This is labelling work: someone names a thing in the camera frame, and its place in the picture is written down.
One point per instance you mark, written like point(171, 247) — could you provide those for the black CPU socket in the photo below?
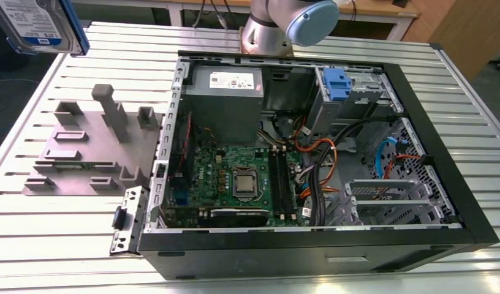
point(246, 197)

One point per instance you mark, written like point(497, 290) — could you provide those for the metal optical drive cage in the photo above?
point(327, 116)

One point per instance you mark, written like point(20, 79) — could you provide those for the hard disk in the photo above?
point(33, 21)

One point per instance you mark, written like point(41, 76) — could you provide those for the green motherboard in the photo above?
point(211, 159)

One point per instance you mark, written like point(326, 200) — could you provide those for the white table frame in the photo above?
point(175, 15)

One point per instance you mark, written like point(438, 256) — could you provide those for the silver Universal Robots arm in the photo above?
point(266, 33)

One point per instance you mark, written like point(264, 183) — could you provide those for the black blue bracket latch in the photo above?
point(119, 217)

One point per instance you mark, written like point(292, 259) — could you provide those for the metal disk bay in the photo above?
point(380, 184)

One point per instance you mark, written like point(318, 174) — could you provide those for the black RAM slot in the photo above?
point(287, 186)
point(276, 183)

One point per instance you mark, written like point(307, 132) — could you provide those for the metal expansion slot bracket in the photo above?
point(135, 211)

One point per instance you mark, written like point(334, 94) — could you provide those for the black open PC case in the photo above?
point(275, 257)

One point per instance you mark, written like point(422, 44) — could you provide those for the black graphics card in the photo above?
point(238, 218)

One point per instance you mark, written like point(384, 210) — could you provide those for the blue plastic drive latch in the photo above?
point(336, 88)

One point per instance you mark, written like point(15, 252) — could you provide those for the green RAM stick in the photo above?
point(72, 167)

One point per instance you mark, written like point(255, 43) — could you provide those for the wooden cabinet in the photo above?
point(471, 30)

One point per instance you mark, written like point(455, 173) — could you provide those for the grey parts rack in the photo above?
point(95, 147)

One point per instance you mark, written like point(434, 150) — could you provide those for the silver CPU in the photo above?
point(246, 182)

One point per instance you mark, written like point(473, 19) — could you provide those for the grey power supply unit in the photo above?
point(222, 116)

